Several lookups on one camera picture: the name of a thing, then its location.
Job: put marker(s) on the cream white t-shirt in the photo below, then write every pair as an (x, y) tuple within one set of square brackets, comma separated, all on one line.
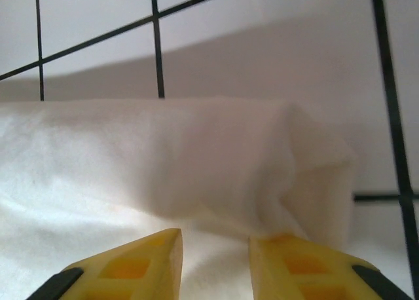
[(98, 165)]

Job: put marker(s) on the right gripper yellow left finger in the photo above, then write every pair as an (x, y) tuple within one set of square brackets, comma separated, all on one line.
[(131, 270)]

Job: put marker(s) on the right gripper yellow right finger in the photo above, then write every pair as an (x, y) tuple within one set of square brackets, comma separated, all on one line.
[(301, 270)]

